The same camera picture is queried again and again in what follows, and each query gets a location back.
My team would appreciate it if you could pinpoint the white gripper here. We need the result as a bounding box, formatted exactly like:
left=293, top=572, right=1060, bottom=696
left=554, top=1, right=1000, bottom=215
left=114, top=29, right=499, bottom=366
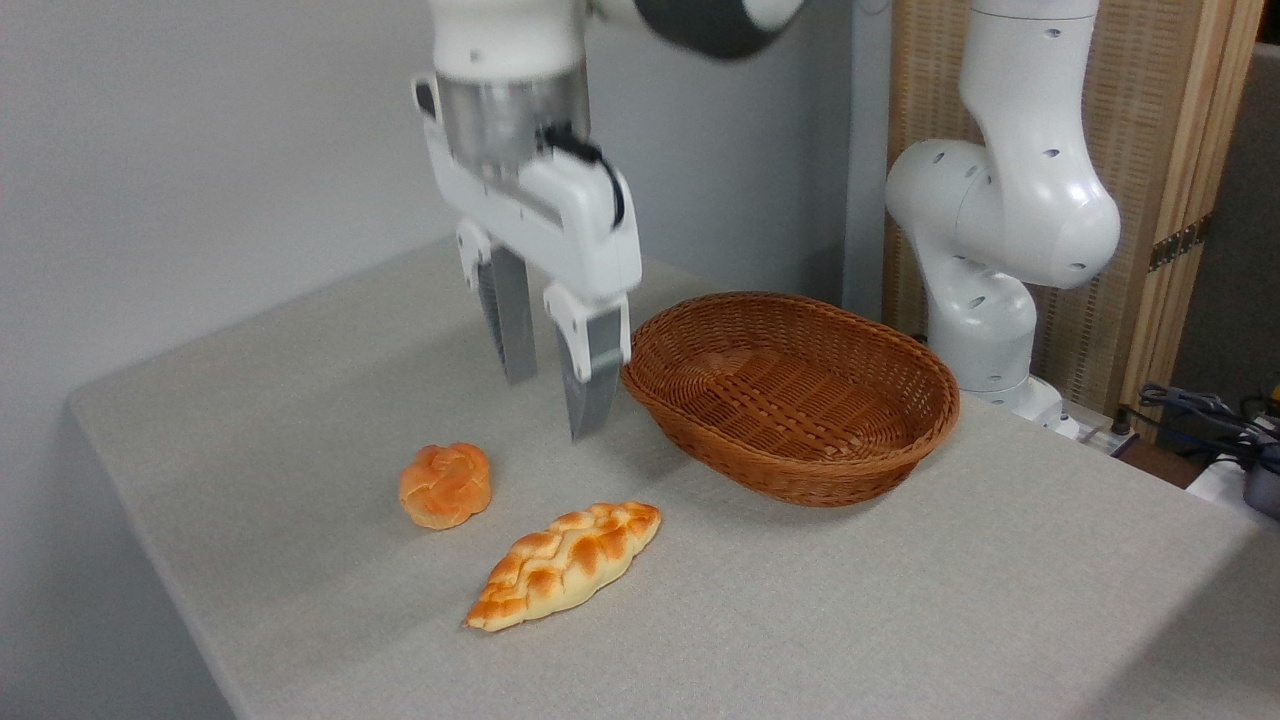
left=412, top=75, right=643, bottom=441

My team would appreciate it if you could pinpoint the long braided bread loaf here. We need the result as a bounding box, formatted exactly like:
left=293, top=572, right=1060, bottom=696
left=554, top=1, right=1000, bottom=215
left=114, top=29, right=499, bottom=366
left=462, top=501, right=663, bottom=633

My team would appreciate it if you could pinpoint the round orange bread roll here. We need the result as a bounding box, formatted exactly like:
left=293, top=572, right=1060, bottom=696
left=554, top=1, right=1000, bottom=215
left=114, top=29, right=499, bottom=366
left=398, top=443, right=493, bottom=530

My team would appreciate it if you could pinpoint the brown wicker basket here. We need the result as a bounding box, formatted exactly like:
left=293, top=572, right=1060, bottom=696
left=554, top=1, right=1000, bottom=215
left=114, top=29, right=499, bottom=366
left=619, top=292, right=961, bottom=508

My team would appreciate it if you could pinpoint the grey tablecloth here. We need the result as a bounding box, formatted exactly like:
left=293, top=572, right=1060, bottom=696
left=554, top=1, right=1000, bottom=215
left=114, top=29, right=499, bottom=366
left=68, top=235, right=1280, bottom=720

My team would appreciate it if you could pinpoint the metal screen hinge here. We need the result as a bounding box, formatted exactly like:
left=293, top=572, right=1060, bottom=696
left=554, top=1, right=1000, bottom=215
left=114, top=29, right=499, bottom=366
left=1148, top=215, right=1213, bottom=273

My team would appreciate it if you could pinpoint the dark grey partition panel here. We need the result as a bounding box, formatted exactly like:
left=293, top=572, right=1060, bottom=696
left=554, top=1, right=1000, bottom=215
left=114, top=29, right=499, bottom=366
left=1170, top=45, right=1280, bottom=401

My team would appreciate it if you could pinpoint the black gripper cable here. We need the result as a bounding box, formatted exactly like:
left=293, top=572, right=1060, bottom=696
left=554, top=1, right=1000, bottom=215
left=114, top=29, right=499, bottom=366
left=545, top=125, right=626, bottom=229

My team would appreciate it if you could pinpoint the dark cable bundle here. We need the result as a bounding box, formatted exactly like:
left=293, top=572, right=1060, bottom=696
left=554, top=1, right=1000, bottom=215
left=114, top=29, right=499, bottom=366
left=1135, top=383, right=1280, bottom=471

